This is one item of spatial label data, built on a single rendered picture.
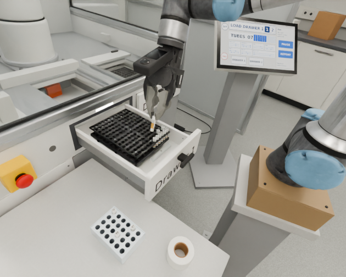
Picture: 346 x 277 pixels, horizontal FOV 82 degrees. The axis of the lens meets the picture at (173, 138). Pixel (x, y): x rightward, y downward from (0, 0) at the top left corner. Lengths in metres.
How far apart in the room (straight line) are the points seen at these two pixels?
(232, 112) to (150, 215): 1.10
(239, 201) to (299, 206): 0.18
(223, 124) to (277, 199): 0.98
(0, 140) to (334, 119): 0.77
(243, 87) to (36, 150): 1.24
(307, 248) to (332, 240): 0.24
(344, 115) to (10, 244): 0.83
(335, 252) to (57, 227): 1.75
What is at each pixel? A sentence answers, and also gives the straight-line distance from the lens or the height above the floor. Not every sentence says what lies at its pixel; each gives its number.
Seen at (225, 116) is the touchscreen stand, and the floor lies 0.56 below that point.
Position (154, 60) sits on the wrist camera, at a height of 1.18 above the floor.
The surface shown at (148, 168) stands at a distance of 0.68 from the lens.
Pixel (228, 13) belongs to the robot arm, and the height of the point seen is 1.29.
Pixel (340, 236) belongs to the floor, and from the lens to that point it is 2.07.
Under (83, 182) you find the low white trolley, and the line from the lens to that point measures 0.77.
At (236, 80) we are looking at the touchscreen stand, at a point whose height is 0.85.
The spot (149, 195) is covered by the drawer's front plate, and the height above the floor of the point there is 0.85.
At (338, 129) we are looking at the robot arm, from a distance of 0.53.
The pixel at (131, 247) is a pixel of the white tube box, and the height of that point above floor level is 0.80.
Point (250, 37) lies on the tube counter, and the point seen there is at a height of 1.11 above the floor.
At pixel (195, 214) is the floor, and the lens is 1.59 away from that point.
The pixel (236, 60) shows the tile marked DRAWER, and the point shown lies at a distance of 1.30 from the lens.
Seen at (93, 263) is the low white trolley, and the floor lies 0.76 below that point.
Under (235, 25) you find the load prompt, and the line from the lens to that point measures 1.38.
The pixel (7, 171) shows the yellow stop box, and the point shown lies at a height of 0.91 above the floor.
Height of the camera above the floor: 1.35
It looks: 39 degrees down
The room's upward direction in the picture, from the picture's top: 9 degrees clockwise
